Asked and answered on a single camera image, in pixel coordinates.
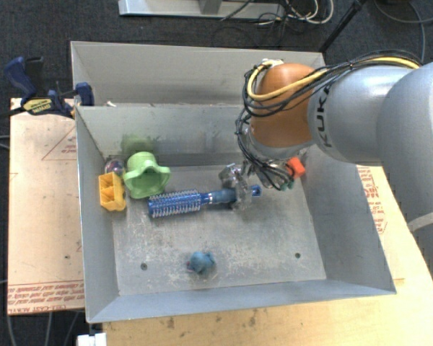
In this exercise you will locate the green flower-shaped cup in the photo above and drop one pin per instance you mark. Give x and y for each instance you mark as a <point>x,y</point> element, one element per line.
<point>144,180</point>

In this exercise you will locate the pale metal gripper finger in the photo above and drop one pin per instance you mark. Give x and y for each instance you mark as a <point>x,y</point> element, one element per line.
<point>231,174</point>
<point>243,199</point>

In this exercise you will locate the grey metal bin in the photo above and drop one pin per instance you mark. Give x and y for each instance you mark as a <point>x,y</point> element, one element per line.
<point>220,243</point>

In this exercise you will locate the yellow plastic box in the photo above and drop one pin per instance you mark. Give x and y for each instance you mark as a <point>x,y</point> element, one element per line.
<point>112,193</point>

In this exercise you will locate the blue toy animal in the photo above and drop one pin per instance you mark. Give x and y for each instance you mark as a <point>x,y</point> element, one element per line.
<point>201,262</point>

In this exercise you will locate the brown cardboard board red print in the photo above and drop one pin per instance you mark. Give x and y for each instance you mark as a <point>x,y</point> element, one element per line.
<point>43,207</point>

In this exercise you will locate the orange-red small block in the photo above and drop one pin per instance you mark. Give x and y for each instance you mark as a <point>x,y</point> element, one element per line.
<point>296,167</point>

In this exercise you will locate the blue round hairbrush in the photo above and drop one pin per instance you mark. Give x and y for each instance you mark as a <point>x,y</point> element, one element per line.
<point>175,203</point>

